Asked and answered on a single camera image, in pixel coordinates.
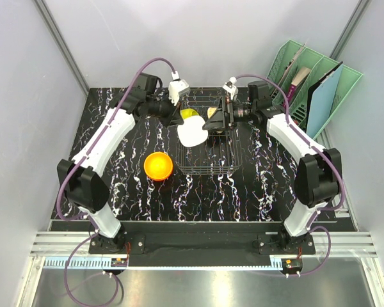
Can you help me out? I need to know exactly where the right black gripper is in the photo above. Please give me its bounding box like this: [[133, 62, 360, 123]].
[[202, 96, 256, 133]]

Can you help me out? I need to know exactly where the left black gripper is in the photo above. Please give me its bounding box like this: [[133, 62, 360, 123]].
[[146, 90, 184, 128]]

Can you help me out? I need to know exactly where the lime green bowl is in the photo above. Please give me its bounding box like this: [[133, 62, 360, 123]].
[[180, 108, 199, 120]]

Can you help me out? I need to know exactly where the white bowl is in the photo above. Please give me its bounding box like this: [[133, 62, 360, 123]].
[[177, 115, 209, 148]]

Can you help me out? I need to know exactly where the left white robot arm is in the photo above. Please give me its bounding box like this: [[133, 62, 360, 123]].
[[56, 71, 190, 253]]

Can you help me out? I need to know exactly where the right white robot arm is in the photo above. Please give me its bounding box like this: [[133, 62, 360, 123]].
[[203, 77, 344, 254]]

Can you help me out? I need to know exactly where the orange bowl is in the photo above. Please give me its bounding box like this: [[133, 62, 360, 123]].
[[147, 173, 171, 182]]

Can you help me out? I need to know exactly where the purple book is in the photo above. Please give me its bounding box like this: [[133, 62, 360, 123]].
[[287, 67, 311, 105]]

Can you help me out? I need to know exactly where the black clipboard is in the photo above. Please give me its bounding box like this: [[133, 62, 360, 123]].
[[303, 60, 344, 129]]

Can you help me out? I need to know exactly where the light blue folder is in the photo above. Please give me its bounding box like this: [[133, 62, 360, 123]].
[[305, 63, 344, 138]]

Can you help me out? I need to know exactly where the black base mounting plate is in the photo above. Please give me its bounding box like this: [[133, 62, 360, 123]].
[[49, 219, 316, 268]]

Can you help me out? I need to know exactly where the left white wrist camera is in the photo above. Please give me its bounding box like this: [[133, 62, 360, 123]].
[[168, 71, 190, 106]]

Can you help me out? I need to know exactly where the wire dish rack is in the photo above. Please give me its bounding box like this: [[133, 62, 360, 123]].
[[175, 88, 243, 175]]

